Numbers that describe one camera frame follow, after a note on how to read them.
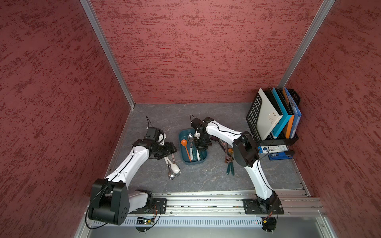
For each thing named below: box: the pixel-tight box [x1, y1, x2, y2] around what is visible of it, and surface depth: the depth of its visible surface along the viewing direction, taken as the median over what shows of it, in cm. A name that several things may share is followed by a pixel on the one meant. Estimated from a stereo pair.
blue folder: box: [284, 86, 303, 139], surface depth 83 cm
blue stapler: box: [267, 151, 294, 161], surface depth 92 cm
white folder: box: [256, 87, 284, 140], surface depth 84 cm
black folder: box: [260, 87, 284, 116], surface depth 85 cm
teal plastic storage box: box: [178, 128, 208, 166], surface depth 94 cm
